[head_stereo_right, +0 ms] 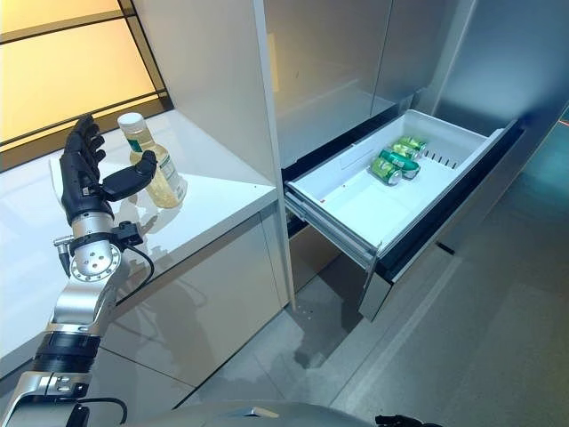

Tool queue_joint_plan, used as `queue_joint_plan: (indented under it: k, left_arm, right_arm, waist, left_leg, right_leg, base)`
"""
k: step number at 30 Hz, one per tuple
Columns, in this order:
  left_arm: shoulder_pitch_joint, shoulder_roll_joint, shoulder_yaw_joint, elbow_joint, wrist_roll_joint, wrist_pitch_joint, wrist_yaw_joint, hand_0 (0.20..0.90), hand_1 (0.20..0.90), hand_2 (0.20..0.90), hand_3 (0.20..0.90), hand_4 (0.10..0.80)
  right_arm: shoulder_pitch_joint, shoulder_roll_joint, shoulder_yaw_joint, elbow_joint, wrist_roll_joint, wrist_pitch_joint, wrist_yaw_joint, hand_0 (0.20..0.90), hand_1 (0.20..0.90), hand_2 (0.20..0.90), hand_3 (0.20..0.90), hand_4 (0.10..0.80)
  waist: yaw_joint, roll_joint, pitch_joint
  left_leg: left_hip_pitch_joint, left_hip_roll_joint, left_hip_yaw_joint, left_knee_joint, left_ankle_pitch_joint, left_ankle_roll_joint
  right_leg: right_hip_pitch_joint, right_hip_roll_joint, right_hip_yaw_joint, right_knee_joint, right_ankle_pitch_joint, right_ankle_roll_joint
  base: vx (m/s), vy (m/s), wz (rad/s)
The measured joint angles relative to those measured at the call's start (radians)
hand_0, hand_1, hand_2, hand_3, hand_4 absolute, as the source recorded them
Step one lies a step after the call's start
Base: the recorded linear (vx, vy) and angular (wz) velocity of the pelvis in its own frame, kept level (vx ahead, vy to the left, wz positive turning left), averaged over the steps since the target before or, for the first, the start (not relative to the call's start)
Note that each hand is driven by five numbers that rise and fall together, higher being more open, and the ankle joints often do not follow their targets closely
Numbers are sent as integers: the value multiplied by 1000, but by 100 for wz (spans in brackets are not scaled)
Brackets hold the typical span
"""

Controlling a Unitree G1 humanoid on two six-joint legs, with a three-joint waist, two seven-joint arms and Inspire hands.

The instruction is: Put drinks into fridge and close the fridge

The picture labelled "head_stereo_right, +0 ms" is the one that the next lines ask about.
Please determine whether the white counter cabinet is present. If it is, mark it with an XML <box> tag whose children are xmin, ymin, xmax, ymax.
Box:
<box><xmin>0</xmin><ymin>109</ymin><xmax>293</xmax><ymax>427</ymax></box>

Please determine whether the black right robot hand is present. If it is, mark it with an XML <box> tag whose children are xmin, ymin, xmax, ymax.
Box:
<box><xmin>375</xmin><ymin>413</ymin><xmax>426</xmax><ymax>427</ymax></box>

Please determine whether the tall white side panel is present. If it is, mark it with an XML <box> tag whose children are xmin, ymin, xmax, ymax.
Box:
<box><xmin>132</xmin><ymin>0</ymin><xmax>298</xmax><ymax>312</ymax></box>

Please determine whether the yellow juice bottle white cap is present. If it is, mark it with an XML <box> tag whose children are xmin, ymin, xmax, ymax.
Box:
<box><xmin>116</xmin><ymin>111</ymin><xmax>188</xmax><ymax>210</ymax></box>

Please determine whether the stainless steel side cabinet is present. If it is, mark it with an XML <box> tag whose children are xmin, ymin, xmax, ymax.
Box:
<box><xmin>386</xmin><ymin>0</ymin><xmax>569</xmax><ymax>312</ymax></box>

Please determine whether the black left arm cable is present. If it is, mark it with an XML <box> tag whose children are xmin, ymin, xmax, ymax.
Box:
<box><xmin>73</xmin><ymin>243</ymin><xmax>156</xmax><ymax>427</ymax></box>

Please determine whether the stainless steel fridge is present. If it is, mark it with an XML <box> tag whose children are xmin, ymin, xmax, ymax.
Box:
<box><xmin>261</xmin><ymin>0</ymin><xmax>450</xmax><ymax>321</ymax></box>

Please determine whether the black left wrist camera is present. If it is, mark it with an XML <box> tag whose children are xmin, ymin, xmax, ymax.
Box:
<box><xmin>110</xmin><ymin>220</ymin><xmax>146</xmax><ymax>248</ymax></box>

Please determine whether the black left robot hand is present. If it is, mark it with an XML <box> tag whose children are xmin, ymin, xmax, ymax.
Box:
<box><xmin>60</xmin><ymin>113</ymin><xmax>157</xmax><ymax>224</ymax></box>

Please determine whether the backlit amber wall panel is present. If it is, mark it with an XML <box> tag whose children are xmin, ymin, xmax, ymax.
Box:
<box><xmin>0</xmin><ymin>0</ymin><xmax>173</xmax><ymax>175</ymax></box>

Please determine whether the white fridge drawer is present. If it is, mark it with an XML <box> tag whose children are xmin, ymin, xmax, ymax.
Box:
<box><xmin>283</xmin><ymin>109</ymin><xmax>533</xmax><ymax>324</ymax></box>

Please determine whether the silver robot torso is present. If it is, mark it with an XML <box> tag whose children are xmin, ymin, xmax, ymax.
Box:
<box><xmin>146</xmin><ymin>399</ymin><xmax>379</xmax><ymax>427</ymax></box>

